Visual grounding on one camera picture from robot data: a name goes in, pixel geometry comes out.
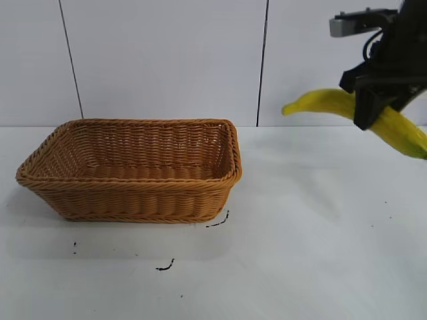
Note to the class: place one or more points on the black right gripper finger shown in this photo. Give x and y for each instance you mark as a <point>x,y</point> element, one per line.
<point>368,110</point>
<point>405,99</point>

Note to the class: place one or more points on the yellow banana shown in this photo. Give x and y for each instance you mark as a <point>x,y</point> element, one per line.
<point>320,100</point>

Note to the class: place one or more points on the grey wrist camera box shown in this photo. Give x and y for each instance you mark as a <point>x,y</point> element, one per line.
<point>350,24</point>

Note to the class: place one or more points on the brown woven wicker basket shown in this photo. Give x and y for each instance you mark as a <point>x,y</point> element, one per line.
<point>133,200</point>

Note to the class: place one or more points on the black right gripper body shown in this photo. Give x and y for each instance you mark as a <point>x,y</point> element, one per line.
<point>400,50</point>

